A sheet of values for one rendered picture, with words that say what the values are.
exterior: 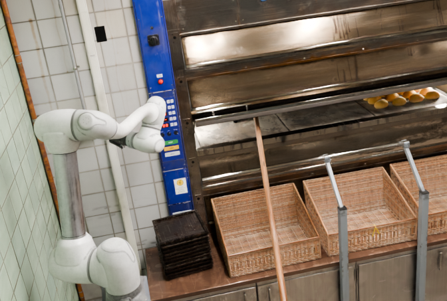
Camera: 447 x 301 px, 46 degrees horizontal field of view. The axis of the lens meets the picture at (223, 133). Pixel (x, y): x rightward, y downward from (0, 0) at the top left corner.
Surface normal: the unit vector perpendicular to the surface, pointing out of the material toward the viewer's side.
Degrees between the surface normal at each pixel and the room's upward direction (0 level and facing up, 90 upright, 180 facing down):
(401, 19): 70
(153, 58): 90
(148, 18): 90
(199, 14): 90
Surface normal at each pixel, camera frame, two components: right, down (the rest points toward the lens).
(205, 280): -0.11, -0.92
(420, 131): 0.13, 0.02
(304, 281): 0.18, 0.36
